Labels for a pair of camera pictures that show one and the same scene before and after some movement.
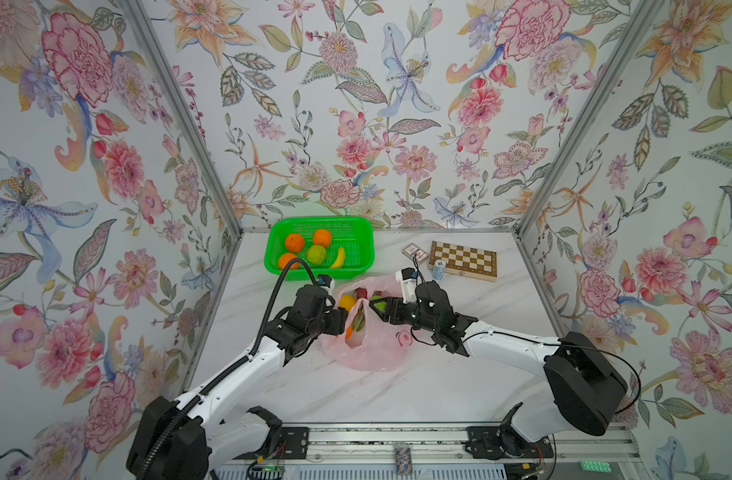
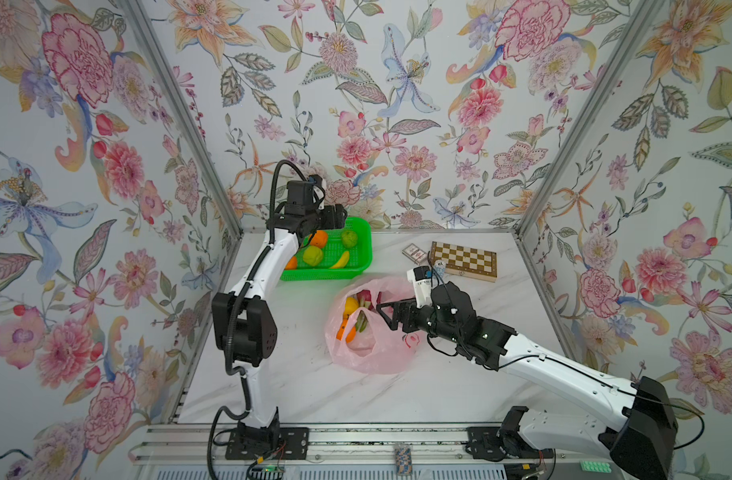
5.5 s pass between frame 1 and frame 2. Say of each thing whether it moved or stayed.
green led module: stayed
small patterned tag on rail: stayed
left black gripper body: moved
